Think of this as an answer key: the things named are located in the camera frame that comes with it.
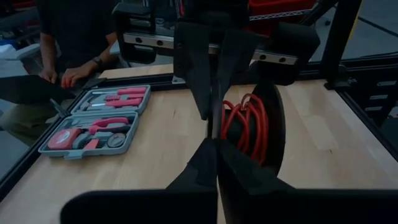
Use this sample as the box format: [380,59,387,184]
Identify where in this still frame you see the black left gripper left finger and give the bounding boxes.
[60,138,218,224]

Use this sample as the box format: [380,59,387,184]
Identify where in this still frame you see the black table frame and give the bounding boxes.
[0,0,398,202]

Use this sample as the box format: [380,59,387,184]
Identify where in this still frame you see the grey laptop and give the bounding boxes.
[0,74,108,105]

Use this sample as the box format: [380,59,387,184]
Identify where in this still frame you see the grey hammer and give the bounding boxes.
[74,101,108,113]

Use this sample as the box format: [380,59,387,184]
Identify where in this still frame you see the red storage bin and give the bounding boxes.
[248,18,274,35]
[248,0,317,15]

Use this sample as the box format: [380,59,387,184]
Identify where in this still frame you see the red-handled pliers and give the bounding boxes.
[71,117,131,136]

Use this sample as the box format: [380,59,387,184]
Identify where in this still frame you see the red utility knife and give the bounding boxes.
[83,138,101,151]

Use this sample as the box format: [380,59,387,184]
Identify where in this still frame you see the red tape measure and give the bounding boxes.
[47,128,83,151]

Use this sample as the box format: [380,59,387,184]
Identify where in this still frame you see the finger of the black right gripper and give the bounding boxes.
[217,28,261,101]
[173,22,219,121]

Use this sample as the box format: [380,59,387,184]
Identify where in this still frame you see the black cord spool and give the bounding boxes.
[206,79,287,177]

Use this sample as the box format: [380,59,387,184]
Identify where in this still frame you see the black round tape roll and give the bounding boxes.
[106,133,127,149]

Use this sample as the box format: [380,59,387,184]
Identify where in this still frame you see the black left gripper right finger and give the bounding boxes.
[217,139,398,224]

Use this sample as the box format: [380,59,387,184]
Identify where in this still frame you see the red cord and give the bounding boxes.
[220,92,270,166]

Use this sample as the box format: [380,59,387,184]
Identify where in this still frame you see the grey tool kit case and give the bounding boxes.
[37,84,152,161]

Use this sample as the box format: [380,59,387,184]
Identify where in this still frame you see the person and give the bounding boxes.
[0,0,119,147]

